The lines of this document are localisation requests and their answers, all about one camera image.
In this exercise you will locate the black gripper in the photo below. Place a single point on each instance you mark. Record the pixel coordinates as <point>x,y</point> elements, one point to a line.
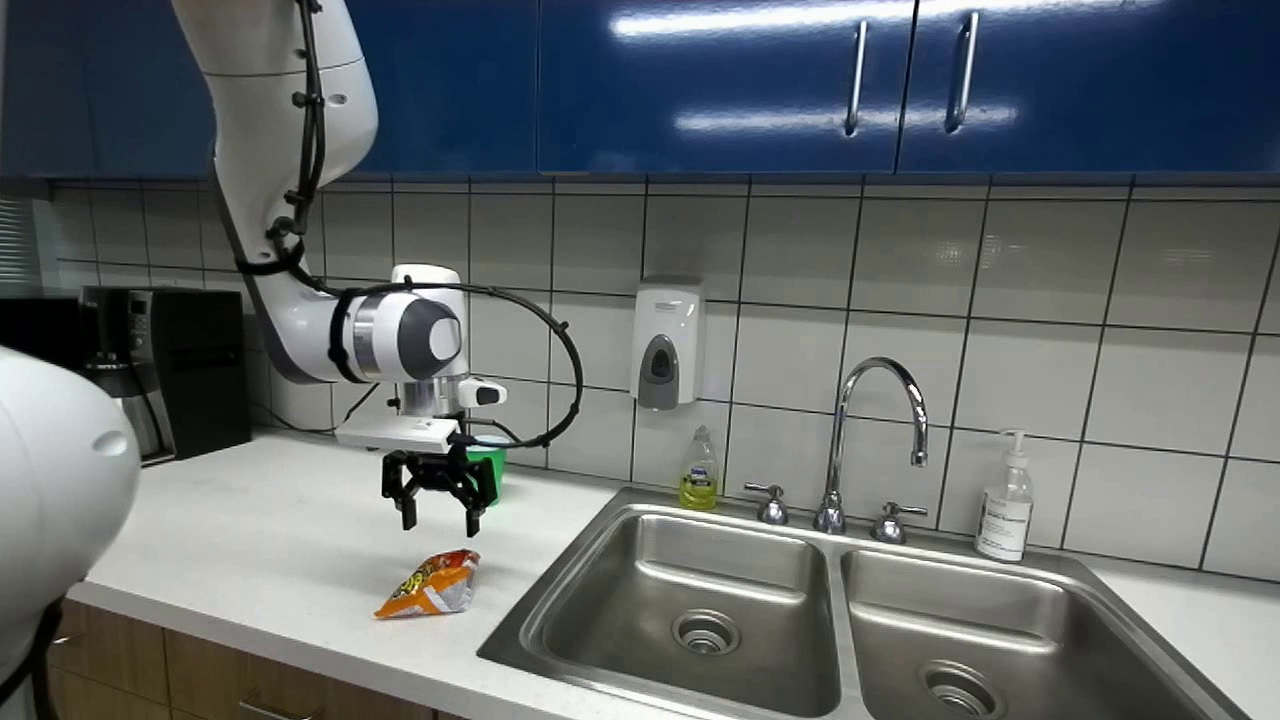
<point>432,474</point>

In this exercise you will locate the orange snack packet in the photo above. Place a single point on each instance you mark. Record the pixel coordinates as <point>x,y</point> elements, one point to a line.
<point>442,587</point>

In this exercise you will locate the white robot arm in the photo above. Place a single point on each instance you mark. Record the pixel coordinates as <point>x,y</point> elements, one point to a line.
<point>293,110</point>

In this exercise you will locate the stainless steel double sink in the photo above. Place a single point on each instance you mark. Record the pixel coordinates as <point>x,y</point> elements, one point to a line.
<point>730,617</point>

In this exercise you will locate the green plastic cup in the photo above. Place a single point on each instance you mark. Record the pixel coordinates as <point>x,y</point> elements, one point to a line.
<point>490,461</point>

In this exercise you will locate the yellow dish soap bottle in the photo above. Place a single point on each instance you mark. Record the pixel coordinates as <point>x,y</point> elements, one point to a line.
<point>696,478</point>

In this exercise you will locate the black coffee maker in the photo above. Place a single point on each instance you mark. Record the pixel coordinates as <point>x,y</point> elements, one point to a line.
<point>172,359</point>

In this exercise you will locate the wooden lower cabinets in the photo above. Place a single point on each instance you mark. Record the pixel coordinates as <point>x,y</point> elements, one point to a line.
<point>107,664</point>

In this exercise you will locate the chrome gooseneck faucet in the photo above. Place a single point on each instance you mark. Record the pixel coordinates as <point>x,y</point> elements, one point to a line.
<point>861,449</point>

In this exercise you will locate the blue upper cabinets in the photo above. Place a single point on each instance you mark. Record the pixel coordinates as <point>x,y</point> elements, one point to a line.
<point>825,91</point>

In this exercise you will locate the clear pump soap bottle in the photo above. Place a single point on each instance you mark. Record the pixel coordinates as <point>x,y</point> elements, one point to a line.
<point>1006,511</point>

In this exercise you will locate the white wall soap dispenser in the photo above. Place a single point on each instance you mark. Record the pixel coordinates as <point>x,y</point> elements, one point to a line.
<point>664,346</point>

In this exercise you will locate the left chrome faucet handle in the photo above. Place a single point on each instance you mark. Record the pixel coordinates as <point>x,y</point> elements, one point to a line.
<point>774,507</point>

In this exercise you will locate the chrome faucet handle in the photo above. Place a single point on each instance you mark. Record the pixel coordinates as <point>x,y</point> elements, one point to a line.
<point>774,507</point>
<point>894,523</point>

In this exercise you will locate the right chrome faucet handle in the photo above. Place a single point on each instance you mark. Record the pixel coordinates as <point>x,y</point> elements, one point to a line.
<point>894,523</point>

